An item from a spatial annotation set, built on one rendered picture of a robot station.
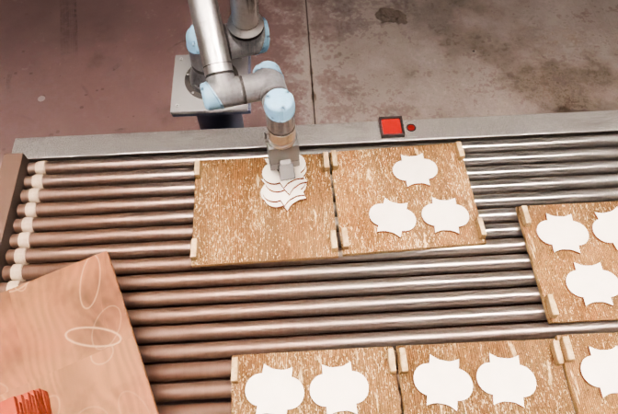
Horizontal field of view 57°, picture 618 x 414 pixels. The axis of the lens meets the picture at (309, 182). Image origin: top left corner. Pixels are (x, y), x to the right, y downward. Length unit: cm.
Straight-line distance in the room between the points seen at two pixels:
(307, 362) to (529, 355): 56
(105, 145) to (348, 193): 79
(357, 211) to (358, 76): 167
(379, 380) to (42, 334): 82
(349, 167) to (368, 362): 59
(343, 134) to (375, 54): 157
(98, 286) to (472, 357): 96
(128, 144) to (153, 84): 143
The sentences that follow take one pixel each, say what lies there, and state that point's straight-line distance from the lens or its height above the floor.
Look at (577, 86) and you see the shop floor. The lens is 351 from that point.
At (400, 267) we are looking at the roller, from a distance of 161.
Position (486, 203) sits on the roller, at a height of 91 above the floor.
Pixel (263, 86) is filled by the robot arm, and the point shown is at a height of 128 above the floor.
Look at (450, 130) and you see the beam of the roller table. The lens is 189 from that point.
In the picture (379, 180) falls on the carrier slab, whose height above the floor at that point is 94.
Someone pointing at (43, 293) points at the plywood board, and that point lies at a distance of 158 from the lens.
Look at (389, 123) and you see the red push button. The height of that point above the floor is 93.
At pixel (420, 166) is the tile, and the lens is 175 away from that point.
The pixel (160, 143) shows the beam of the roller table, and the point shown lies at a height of 92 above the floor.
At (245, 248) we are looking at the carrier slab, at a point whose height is 94.
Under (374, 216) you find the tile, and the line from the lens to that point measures 164.
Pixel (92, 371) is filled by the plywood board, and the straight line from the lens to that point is 147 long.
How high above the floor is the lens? 238
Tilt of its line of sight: 58 degrees down
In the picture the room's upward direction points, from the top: straight up
